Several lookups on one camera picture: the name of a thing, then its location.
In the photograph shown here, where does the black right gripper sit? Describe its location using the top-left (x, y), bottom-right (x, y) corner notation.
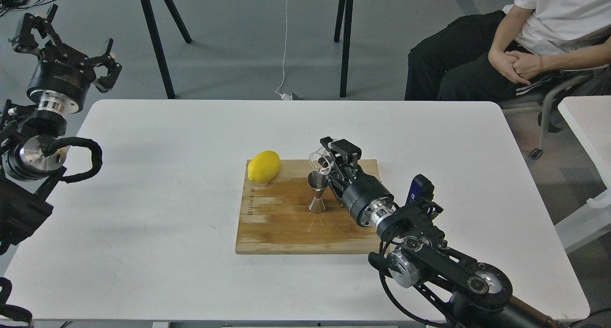
top-left (319, 137), bottom-right (394, 227)

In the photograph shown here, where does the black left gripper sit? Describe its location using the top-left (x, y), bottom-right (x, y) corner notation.
top-left (9, 4), bottom-right (122, 114)

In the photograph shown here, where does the clear glass measuring cup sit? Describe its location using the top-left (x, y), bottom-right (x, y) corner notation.
top-left (308, 147), bottom-right (335, 176)

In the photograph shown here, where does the steel double jigger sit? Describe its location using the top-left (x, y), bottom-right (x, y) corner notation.
top-left (307, 170), bottom-right (327, 214)

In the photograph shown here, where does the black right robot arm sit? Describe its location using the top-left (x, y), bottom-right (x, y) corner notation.
top-left (310, 137), bottom-right (562, 328)

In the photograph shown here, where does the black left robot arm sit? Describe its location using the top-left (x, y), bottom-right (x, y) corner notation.
top-left (0, 4), bottom-right (122, 254)

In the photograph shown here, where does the yellow lemon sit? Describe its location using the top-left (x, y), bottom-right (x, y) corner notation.
top-left (247, 150), bottom-right (281, 184)

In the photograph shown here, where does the bamboo cutting board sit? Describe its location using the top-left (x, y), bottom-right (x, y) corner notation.
top-left (235, 159), bottom-right (379, 254)

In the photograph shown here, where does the seated person white shirt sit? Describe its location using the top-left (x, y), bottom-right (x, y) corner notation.
top-left (404, 0), bottom-right (611, 103)

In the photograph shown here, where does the white side table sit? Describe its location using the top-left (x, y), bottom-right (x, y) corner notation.
top-left (556, 95), bottom-right (611, 254)

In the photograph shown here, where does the grey office chair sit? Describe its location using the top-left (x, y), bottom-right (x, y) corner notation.
top-left (499, 64), bottom-right (610, 159)

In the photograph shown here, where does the white hanging cable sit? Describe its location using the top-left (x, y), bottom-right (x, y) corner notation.
top-left (274, 0), bottom-right (302, 101)

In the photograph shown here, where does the black metal table frame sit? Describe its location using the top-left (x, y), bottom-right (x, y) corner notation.
top-left (109, 0), bottom-right (367, 100)

